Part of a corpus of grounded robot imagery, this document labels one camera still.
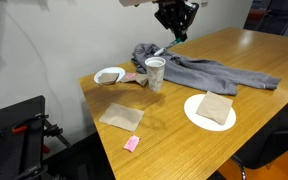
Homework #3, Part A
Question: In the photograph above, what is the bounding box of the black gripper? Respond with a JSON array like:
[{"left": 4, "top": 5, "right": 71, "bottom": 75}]
[{"left": 154, "top": 0, "right": 199, "bottom": 42}]

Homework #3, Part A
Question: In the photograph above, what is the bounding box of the green capped marker pen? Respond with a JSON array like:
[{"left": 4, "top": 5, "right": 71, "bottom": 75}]
[{"left": 154, "top": 38, "right": 182, "bottom": 56}]

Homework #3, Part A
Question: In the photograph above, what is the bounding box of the white paper cup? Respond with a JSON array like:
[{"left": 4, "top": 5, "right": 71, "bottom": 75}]
[{"left": 145, "top": 57, "right": 166, "bottom": 92}]

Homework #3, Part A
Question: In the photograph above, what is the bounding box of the pink packet near cup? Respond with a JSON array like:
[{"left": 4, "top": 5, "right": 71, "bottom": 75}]
[{"left": 126, "top": 73, "right": 136, "bottom": 79}]

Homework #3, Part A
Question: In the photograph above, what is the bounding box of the grey sweatshirt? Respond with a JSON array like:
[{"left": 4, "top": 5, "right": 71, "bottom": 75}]
[{"left": 130, "top": 43, "right": 282, "bottom": 97}]

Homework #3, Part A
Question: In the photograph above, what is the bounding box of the crumpled brown napkin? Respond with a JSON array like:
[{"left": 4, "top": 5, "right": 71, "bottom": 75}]
[{"left": 121, "top": 73, "right": 148, "bottom": 86}]

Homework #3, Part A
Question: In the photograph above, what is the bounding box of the brown napkin on large plate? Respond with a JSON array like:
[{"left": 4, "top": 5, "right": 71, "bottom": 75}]
[{"left": 196, "top": 91, "right": 233, "bottom": 125}]

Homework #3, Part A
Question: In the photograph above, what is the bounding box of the large white paper plate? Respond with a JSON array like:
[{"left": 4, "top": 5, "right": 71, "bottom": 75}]
[{"left": 184, "top": 94, "right": 236, "bottom": 131}]

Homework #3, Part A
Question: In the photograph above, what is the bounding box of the small white paper plate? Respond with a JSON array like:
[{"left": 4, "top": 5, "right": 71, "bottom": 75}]
[{"left": 94, "top": 67, "right": 125, "bottom": 84}]

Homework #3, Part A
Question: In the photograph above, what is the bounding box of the brown napkin on small plate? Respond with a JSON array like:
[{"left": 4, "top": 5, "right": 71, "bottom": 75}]
[{"left": 98, "top": 73, "right": 119, "bottom": 85}]

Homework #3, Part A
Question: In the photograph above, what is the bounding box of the flat brown napkin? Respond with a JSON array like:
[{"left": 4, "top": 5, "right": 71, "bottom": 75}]
[{"left": 99, "top": 103, "right": 144, "bottom": 132}]

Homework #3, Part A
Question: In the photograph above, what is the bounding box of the black chair with orange seat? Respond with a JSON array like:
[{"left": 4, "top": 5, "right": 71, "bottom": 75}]
[{"left": 231, "top": 103, "right": 288, "bottom": 180}]

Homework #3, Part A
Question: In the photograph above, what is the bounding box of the black equipment cart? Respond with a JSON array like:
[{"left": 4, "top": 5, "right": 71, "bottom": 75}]
[{"left": 0, "top": 95, "right": 71, "bottom": 180}]

